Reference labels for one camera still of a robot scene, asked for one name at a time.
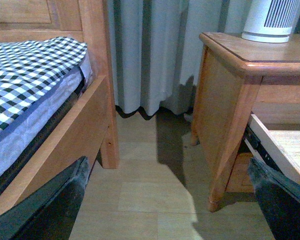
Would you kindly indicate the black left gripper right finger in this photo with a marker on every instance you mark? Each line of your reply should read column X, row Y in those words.
column 278, row 198

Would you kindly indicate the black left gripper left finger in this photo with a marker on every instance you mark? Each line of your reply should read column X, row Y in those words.
column 50, row 212

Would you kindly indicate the wooden drawer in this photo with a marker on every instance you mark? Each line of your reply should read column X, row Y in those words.
column 239, row 180
column 276, row 143

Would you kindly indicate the grey quilted mattress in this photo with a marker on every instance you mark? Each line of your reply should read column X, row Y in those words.
column 18, row 135

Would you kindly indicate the wooden nightstand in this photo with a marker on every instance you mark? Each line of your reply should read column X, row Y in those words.
column 238, row 78

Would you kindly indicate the black white checkered bedsheet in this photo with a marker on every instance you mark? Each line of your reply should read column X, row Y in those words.
column 29, row 69

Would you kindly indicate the white cylindrical air purifier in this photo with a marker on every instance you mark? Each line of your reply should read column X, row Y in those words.
column 271, row 21

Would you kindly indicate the light grey curtain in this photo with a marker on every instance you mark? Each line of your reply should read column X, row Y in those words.
column 156, row 50

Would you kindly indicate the wooden bed frame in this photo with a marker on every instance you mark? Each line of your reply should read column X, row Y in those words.
column 90, row 127

